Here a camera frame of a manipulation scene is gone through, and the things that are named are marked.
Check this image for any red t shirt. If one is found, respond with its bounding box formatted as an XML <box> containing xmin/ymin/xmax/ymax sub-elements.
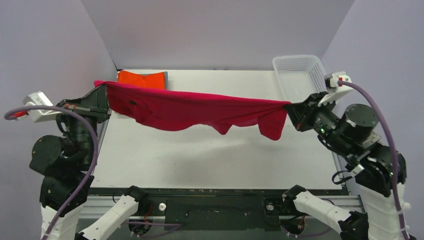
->
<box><xmin>94</xmin><ymin>80</ymin><xmax>290</xmax><ymax>141</ymax></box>

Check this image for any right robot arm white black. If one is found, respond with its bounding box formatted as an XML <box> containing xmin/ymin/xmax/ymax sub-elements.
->
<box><xmin>282</xmin><ymin>92</ymin><xmax>413</xmax><ymax>240</ymax></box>

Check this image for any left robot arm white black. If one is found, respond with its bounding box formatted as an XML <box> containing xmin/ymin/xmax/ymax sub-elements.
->
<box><xmin>25</xmin><ymin>85</ymin><xmax>151</xmax><ymax>240</ymax></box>

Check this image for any white plastic basket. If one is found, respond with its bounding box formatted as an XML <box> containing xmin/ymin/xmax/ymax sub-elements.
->
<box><xmin>272</xmin><ymin>54</ymin><xmax>327</xmax><ymax>103</ymax></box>

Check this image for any orange folded t shirt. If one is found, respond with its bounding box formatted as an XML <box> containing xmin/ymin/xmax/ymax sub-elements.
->
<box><xmin>117</xmin><ymin>70</ymin><xmax>167</xmax><ymax>90</ymax></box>

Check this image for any grey blue folded t shirt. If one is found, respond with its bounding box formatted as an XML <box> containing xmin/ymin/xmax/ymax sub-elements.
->
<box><xmin>163</xmin><ymin>71</ymin><xmax>169</xmax><ymax>90</ymax></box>

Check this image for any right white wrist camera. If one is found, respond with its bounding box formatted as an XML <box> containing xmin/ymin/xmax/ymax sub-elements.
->
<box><xmin>317</xmin><ymin>71</ymin><xmax>354</xmax><ymax>107</ymax></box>

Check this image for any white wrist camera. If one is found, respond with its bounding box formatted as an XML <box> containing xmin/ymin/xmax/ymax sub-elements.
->
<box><xmin>13</xmin><ymin>91</ymin><xmax>62</xmax><ymax>123</ymax></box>
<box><xmin>317</xmin><ymin>71</ymin><xmax>354</xmax><ymax>107</ymax></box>

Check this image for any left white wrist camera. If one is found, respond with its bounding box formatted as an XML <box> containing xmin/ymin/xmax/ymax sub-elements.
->
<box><xmin>13</xmin><ymin>91</ymin><xmax>62</xmax><ymax>123</ymax></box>

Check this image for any aluminium rail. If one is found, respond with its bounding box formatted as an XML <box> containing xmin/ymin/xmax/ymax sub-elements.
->
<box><xmin>79</xmin><ymin>195</ymin><xmax>364</xmax><ymax>220</ymax></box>

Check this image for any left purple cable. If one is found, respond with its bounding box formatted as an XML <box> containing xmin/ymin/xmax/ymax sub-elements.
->
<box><xmin>3</xmin><ymin>105</ymin><xmax>100</xmax><ymax>240</ymax></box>

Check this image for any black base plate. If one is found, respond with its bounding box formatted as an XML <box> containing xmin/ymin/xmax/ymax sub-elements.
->
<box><xmin>130</xmin><ymin>188</ymin><xmax>301</xmax><ymax>232</ymax></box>

